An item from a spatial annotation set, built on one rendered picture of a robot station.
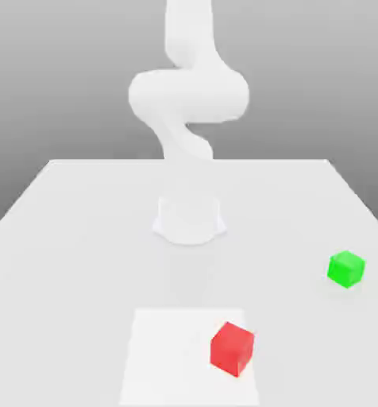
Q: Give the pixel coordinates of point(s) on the small red cube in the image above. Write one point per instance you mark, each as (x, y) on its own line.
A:
(231, 349)

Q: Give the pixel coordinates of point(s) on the small green cube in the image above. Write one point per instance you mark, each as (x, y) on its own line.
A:
(346, 269)

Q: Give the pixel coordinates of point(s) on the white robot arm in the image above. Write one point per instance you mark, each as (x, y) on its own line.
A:
(189, 95)

